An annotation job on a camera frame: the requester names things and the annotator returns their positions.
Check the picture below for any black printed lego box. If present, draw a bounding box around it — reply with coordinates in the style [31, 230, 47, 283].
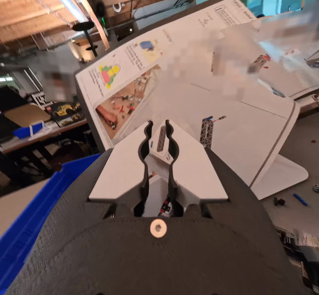
[45, 101, 86, 128]

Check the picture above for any grey lego car model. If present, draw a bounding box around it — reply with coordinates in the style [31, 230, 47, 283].
[159, 197, 319, 295]

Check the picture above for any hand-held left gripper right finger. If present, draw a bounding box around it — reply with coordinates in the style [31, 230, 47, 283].
[165, 119, 229, 217]

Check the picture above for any blue storage bin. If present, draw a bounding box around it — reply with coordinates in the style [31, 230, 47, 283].
[0, 154, 101, 295]

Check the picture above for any lego instruction booklet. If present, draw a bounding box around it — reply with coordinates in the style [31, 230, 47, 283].
[75, 0, 319, 188]

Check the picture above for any wooden work table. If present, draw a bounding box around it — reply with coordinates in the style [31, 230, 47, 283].
[0, 119, 89, 155]

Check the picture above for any white book stand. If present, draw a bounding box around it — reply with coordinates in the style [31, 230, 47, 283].
[74, 0, 309, 200]

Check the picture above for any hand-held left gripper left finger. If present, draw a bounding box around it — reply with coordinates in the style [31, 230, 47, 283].
[88, 120, 153, 217]

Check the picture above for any black round stool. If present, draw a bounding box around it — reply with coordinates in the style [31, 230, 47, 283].
[72, 21, 99, 57]

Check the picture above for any blue lego pin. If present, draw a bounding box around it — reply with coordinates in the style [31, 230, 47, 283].
[293, 193, 309, 206]

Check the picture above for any small blue tray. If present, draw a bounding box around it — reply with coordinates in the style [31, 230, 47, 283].
[12, 122, 46, 138]

